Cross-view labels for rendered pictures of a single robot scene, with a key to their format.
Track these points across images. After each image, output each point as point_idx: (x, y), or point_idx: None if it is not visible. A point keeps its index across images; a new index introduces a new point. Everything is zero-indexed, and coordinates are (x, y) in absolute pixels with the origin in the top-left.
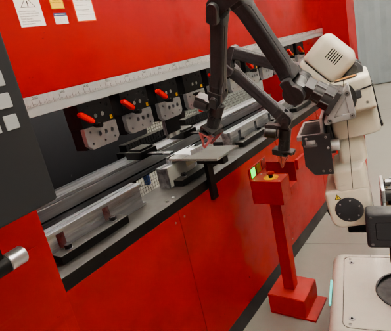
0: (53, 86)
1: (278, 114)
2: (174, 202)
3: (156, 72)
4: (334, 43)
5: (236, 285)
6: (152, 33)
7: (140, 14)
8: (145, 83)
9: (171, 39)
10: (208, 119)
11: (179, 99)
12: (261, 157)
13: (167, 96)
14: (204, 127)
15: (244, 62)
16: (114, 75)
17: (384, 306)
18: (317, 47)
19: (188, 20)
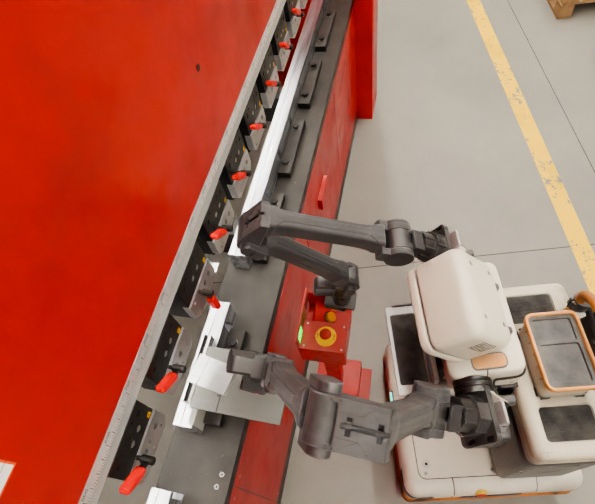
0: None
1: (340, 282)
2: (229, 487)
3: (144, 352)
4: (489, 336)
5: (285, 424)
6: (115, 307)
7: (83, 311)
8: (136, 394)
9: (145, 265)
10: (255, 378)
11: (185, 331)
12: (291, 264)
13: (177, 374)
14: (249, 384)
15: (245, 122)
16: (91, 469)
17: (453, 437)
18: (459, 340)
19: (158, 182)
